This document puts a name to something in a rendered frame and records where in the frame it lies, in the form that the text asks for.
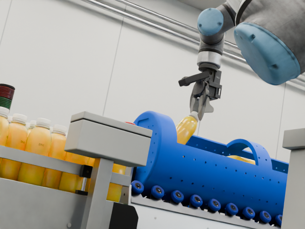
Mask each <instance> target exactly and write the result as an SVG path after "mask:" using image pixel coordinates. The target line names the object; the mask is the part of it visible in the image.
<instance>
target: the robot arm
mask: <svg viewBox="0 0 305 229"><path fill-rule="evenodd" d="M226 1H227V2H226V3H224V4H222V5H221V6H219V7H217V8H208V9H205V10H204V11H203V12H202V13H201V14H200V15H199V17H198V20H197V27H198V30H199V34H200V39H201V40H200V46H199V52H198V58H197V66H198V67H199V68H198V70H199V71H200V72H201V73H199V74H196V75H192V76H189V77H188V76H184V77H183V78H182V79H181V80H179V81H178V83H179V86H180V87H182V86H189V85H190V84H191V83H194V82H195V84H194V86H193V90H192V94H191V97H190V113H191V112H193V111H196V112H197V113H198V114H197V115H198V118H199V120H200V121H201V120H202V118H203V116H204V113H213V112H214V108H213V107H212V106H211V105H210V101H212V100H217V99H218V98H219V99H220V98H221V90H222V85H220V81H221V72H222V71H220V70H218V69H220V67H221V60H222V53H223V47H224V41H225V36H226V31H228V30H230V29H231V28H233V27H234V26H236V28H235V29H234V38H235V42H236V44H237V47H238V48H239V49H240V50H241V54H242V56H243V57H244V59H245V60H246V62H247V63H248V65H249V66H250V67H251V68H252V70H253V71H254V72H255V73H256V74H257V75H258V76H259V77H260V78H261V79H262V80H263V81H265V82H266V83H268V84H270V85H280V84H282V83H285V82H287V81H289V80H291V79H295V78H297V77H298V76H299V75H301V74H302V73H304V72H305V0H226ZM219 89H221V90H220V95H219ZM198 97H199V99H198Z"/></svg>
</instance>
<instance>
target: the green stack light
mask: <svg viewBox="0 0 305 229"><path fill-rule="evenodd" d="M11 104H12V100H10V99H8V98H5V97H0V107H4V108H7V109H9V112H10V108H11Z"/></svg>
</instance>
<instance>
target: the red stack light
mask: <svg viewBox="0 0 305 229"><path fill-rule="evenodd" d="M14 93H15V90H14V89H12V88H9V87H5V86H0V97H5V98H8V99H10V100H13V97H14Z"/></svg>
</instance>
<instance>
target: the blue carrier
mask: <svg viewBox="0 0 305 229"><path fill-rule="evenodd" d="M133 123H134V124H135V125H136V126H139V127H143V128H146V129H150V130H152V136H151V138H150V139H151V141H150V146H149V152H148V158H147V163H146V166H142V167H137V170H136V174H135V180H136V181H139V182H141V183H142V184H143V186H144V190H143V192H142V193H141V195H144V196H148V197H150V195H151V188H152V187H153V186H155V185H158V186H160V187H161V188H162V189H163V190H164V196H163V197H162V198H161V199H162V200H166V201H170V199H171V192H172V191H174V190H178V191H180V192H181V193H182V194H183V196H184V200H183V201H182V202H181V204H184V205H189V203H190V197H191V196H192V195H194V194H196V195H198V196H200V197H201V199H202V201H203V203H202V205H201V206H200V208H201V209H208V202H209V200H210V199H216V200H217V201H218V202H219V203H220V205H221V208H220V209H219V210H218V212H219V213H224V214H225V212H226V205H227V204H228V203H233V204H235V205H236V206H237V208H238V213H237V214H236V215H235V216H238V217H242V214H243V209H244V208H245V207H250V208H252V209H253V210H254V212H255V216H254V218H253V219H252V220H256V221H259V214H260V212H261V211H266V212H268V213H269V214H270V216H271V221H270V222H269V224H275V217H276V216H277V215H278V214H281V215H283V208H284V201H285V191H286V183H287V176H288V168H289V163H287V162H284V161H280V160H277V159H273V158H270V156H269V154H268V152H267V150H266V149H265V148H264V147H263V146H262V145H260V144H258V143H255V142H251V141H248V140H245V139H235V140H233V141H231V142H229V143H228V144H223V143H219V142H216V141H213V140H210V139H206V138H203V137H200V136H196V135H192V137H191V138H190V139H189V140H188V142H187V143H186V144H185V145H184V144H180V143H177V130H176V126H175V124H174V122H173V120H172V119H171V118H170V117H169V116H167V115H164V114H161V113H158V112H154V111H145V112H143V113H142V114H140V115H139V116H138V117H137V118H136V119H135V121H134V122H133ZM248 147H249V148H250V149H251V151H252V152H250V151H247V150H244V149H245V148H248ZM230 155H237V156H240V157H244V158H247V159H251V160H255V165H254V164H250V163H247V162H244V161H240V160H237V159H233V158H229V157H227V156H230ZM183 156H184V157H183Z"/></svg>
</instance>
